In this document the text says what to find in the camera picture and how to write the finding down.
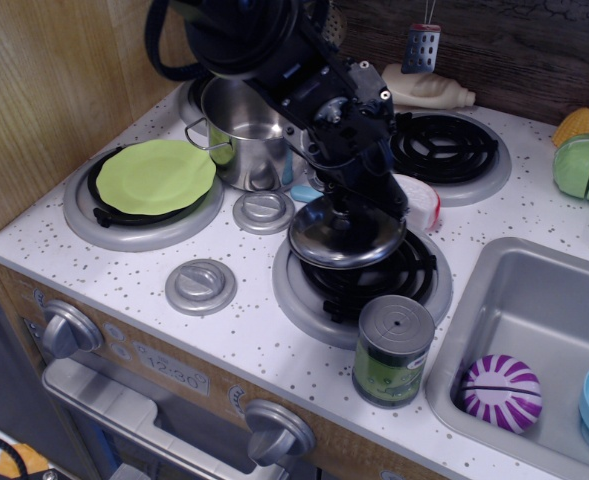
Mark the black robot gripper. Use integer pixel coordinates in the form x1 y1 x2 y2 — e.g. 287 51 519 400
249 29 408 220

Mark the steel pot lid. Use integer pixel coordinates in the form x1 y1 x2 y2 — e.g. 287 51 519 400
288 195 406 270

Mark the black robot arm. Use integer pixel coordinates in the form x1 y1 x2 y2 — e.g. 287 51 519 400
144 1 407 219

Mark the stainless steel pot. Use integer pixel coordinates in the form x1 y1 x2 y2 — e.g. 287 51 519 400
185 78 306 191

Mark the light blue toy knife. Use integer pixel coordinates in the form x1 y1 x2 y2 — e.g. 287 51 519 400
290 185 323 203

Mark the white toy cheese wedge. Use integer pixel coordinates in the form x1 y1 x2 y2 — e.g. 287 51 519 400
394 174 441 231

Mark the black back right burner coil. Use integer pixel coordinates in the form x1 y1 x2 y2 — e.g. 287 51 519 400
391 113 498 185

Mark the grey stovetop knob middle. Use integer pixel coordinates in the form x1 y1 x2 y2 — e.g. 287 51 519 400
233 191 295 235

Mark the grey stovetop knob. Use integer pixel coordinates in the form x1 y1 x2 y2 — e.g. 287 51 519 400
233 191 295 235
165 259 237 316

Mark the cream plastic toy bottle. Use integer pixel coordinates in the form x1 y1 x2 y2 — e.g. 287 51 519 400
382 64 476 110

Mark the white slotted toy spatula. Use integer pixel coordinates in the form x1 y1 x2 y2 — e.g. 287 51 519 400
401 23 441 74

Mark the green labelled toy can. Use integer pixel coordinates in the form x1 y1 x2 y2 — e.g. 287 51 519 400
352 295 435 409

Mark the silver perforated toy ladle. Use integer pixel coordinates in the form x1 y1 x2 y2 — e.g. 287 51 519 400
322 3 347 47

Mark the grey stovetop knob front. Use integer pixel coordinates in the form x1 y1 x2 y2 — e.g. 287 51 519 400
165 259 237 316

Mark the green plastic plate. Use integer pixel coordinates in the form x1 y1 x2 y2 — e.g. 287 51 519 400
95 140 216 216

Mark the green toy cabbage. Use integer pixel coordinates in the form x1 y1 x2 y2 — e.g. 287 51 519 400
553 134 589 200

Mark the yellow toy corn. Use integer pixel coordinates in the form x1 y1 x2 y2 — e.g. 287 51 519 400
551 107 589 147

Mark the silver toy sink basin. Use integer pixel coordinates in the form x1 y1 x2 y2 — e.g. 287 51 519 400
426 238 589 479

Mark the purple white striped toy onion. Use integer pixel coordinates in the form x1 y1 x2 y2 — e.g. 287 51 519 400
459 354 543 434

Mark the grey oven knob right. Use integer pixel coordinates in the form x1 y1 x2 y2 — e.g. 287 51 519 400
245 399 316 467

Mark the grey oven knob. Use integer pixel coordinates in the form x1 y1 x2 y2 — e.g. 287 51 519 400
42 300 104 359
245 399 316 467

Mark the grey oven knob left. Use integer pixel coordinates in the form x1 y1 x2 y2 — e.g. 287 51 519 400
42 300 104 359

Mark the yellow object on floor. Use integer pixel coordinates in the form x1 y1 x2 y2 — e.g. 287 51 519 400
0 444 50 478

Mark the silver oven door handle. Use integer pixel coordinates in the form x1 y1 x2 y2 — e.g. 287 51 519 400
42 359 289 479

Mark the black cable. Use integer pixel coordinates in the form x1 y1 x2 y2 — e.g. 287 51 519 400
0 428 28 479

